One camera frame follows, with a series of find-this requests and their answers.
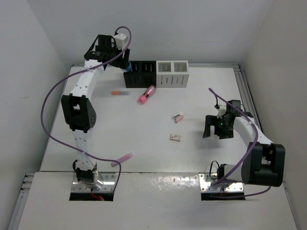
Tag pink mini stapler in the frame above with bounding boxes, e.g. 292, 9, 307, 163
172, 112, 184, 124

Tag metal base plate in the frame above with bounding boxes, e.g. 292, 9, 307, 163
199, 173, 244, 194
71, 172, 116, 193

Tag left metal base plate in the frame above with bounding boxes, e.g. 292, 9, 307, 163
71, 172, 116, 193

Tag aluminium frame rail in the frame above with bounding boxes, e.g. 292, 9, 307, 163
8, 173, 35, 230
234, 64, 262, 130

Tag black slotted container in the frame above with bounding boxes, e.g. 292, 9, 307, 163
124, 61, 156, 88

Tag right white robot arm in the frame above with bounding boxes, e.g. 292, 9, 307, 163
202, 100, 285, 187

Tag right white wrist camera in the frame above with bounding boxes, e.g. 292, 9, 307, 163
217, 105, 226, 118

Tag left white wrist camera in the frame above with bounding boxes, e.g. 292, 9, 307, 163
113, 34, 129, 50

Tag left aluminium frame rail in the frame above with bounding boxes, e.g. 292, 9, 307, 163
8, 173, 35, 230

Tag orange cap marker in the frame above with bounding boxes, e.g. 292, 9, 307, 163
111, 91, 131, 96

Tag purple highlighter marker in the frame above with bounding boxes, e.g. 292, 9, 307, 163
111, 152, 133, 167

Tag pink crayon tube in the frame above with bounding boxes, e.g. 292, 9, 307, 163
138, 85, 156, 104

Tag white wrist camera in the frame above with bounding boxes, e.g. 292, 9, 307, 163
217, 105, 226, 118
113, 34, 129, 50

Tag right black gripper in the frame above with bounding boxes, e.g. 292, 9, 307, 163
203, 115, 233, 139

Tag right aluminium frame rail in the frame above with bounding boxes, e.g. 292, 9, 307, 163
234, 64, 262, 130

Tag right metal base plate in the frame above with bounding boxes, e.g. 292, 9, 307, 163
199, 173, 244, 194

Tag blue cap glue stick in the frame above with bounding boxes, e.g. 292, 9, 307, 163
123, 62, 132, 73

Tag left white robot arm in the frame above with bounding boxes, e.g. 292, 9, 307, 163
61, 33, 131, 187

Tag small eraser box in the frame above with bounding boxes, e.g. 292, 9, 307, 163
170, 134, 181, 142

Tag white slotted container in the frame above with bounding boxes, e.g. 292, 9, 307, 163
156, 60, 189, 89

